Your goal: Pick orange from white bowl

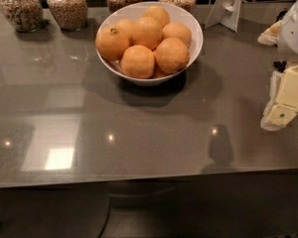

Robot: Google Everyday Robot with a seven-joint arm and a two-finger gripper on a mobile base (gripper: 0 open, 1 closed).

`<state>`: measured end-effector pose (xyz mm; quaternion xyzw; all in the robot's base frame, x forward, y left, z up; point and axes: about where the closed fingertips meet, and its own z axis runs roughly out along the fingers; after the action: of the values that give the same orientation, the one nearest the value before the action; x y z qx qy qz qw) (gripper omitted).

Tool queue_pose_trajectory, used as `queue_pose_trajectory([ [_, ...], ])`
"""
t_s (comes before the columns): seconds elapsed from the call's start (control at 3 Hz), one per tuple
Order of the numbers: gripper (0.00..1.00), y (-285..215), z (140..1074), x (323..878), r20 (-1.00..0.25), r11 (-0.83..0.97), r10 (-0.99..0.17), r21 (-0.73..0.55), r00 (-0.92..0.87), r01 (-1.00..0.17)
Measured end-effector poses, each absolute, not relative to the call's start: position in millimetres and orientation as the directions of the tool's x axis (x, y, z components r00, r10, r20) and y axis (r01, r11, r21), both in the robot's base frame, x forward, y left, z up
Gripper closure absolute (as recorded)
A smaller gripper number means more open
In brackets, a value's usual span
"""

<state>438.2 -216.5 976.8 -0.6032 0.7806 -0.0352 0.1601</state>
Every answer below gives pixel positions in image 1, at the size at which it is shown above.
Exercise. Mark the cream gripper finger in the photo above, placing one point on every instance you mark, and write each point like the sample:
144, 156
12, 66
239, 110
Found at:
270, 36
282, 107

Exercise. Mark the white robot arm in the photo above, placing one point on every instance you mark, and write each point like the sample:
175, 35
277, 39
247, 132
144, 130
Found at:
287, 43

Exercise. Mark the white ceramic bowl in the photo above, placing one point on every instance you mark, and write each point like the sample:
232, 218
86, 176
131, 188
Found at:
134, 12

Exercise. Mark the white folded card stand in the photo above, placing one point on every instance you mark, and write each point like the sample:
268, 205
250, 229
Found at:
226, 13

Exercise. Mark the left orange with stem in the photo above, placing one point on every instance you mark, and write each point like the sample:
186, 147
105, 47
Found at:
111, 42

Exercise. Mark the far left glass jar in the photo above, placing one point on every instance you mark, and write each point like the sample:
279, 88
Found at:
25, 16

